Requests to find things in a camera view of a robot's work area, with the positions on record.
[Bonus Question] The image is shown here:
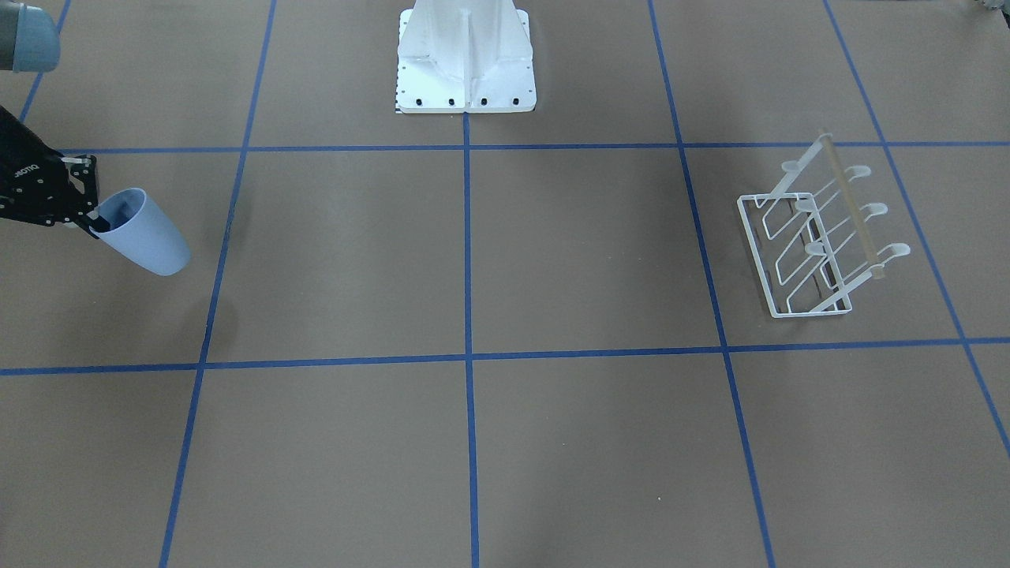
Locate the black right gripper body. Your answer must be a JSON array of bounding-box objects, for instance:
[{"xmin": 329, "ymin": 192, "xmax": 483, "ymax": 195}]
[{"xmin": 1, "ymin": 107, "xmax": 72, "ymax": 226}]

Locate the light blue plastic cup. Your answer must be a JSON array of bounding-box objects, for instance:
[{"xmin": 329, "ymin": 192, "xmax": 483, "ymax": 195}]
[{"xmin": 94, "ymin": 188, "xmax": 192, "ymax": 276}]

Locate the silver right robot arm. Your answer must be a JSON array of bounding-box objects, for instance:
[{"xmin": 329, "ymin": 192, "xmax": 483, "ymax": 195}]
[{"xmin": 1, "ymin": 1, "xmax": 109, "ymax": 238}]

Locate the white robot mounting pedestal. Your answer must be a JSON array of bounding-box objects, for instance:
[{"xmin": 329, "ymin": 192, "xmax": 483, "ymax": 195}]
[{"xmin": 395, "ymin": 1, "xmax": 537, "ymax": 114}]

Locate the white wire cup holder rack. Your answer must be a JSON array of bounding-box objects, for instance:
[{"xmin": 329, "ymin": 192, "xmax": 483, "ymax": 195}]
[{"xmin": 735, "ymin": 129, "xmax": 911, "ymax": 320}]

